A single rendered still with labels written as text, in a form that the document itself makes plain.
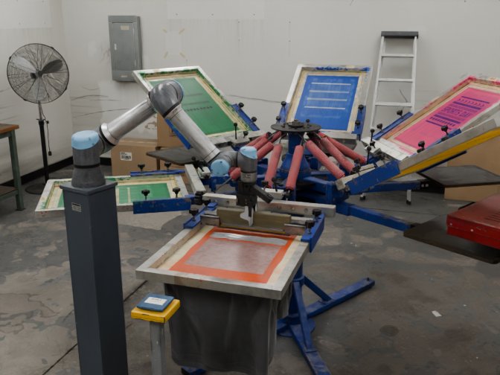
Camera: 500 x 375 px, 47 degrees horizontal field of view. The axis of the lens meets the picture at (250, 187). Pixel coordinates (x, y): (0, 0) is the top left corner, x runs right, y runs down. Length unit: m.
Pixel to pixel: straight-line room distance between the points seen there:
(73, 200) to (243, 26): 4.53
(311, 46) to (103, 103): 2.81
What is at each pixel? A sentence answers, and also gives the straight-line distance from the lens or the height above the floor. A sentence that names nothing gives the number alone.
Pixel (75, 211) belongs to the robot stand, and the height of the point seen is 1.09.
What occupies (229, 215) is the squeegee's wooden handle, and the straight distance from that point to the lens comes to 2.72.
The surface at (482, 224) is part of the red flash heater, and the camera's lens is 2.59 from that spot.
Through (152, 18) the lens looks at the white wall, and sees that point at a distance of 7.34.
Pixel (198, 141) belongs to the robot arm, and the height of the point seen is 1.42.
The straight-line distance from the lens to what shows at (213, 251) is 2.52.
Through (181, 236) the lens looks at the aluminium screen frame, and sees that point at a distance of 2.59.
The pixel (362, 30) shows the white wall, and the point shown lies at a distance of 6.60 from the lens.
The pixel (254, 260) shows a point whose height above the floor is 0.96.
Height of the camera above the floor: 1.94
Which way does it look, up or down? 17 degrees down
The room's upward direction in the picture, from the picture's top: straight up
